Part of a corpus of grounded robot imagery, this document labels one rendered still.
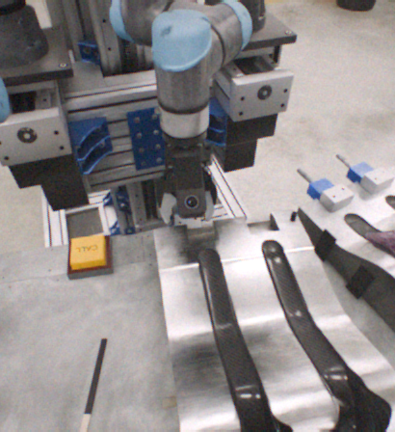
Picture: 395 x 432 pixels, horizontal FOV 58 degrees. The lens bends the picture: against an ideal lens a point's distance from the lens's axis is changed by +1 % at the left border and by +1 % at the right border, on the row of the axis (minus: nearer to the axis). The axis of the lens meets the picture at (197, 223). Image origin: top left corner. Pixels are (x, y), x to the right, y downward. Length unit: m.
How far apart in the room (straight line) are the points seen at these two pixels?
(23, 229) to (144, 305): 1.40
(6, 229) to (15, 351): 1.39
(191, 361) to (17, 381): 0.28
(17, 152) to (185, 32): 0.44
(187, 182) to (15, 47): 0.44
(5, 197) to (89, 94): 1.38
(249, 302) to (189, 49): 0.36
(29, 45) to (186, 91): 0.43
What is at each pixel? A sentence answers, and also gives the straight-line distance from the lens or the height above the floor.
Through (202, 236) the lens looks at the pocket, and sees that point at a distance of 0.65.
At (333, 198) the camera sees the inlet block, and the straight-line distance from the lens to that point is 0.74.
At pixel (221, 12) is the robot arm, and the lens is 0.59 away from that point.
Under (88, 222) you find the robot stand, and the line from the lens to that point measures 1.61.
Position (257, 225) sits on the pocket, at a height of 0.87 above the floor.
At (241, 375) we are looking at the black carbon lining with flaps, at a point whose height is 0.91.
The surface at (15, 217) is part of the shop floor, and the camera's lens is 2.06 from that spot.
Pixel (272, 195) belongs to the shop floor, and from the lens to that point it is 1.99.
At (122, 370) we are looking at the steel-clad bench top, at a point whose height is 0.80.
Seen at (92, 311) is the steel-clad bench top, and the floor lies 0.80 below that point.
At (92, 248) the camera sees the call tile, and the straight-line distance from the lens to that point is 0.69.
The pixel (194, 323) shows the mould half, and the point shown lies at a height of 0.88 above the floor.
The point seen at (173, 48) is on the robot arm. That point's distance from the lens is 0.48.
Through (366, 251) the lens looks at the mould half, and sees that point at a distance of 0.68.
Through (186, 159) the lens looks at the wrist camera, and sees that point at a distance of 0.57.
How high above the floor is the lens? 1.37
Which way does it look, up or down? 49 degrees down
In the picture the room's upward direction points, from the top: straight up
